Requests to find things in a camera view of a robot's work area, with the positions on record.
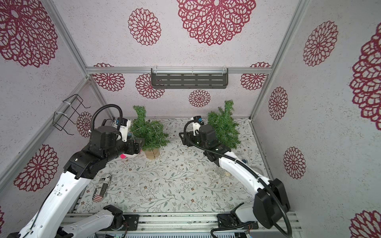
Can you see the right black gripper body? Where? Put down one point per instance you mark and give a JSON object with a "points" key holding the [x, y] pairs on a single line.
{"points": [[184, 138]]}

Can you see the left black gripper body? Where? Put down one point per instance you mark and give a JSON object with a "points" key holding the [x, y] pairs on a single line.
{"points": [[129, 148]]}

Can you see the small green christmas tree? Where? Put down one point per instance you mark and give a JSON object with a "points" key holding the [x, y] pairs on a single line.
{"points": [[224, 125], [151, 131]]}

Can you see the clear string light battery box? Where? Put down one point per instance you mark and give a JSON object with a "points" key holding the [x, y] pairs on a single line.
{"points": [[222, 172]]}

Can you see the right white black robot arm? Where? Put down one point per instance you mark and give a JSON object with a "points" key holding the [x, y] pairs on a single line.
{"points": [[270, 205]]}

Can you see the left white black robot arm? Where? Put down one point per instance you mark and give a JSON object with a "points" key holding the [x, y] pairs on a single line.
{"points": [[78, 172]]}

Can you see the flag patterned small can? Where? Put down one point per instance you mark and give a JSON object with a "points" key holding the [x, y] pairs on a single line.
{"points": [[101, 188]]}

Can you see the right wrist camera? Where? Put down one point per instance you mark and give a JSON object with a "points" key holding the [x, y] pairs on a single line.
{"points": [[196, 124]]}

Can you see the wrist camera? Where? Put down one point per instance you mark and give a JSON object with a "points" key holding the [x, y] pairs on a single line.
{"points": [[196, 124], [124, 128]]}

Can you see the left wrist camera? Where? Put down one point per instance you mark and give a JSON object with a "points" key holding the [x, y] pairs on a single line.
{"points": [[124, 128]]}

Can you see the grey wall shelf rack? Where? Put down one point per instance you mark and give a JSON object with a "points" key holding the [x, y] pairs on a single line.
{"points": [[189, 78]]}

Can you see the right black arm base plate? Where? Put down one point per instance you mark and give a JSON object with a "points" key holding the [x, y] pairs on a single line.
{"points": [[229, 222]]}

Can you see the aluminium mounting rail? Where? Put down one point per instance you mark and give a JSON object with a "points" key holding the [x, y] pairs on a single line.
{"points": [[181, 222]]}

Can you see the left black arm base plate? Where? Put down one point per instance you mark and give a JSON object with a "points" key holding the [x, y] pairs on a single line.
{"points": [[130, 222]]}

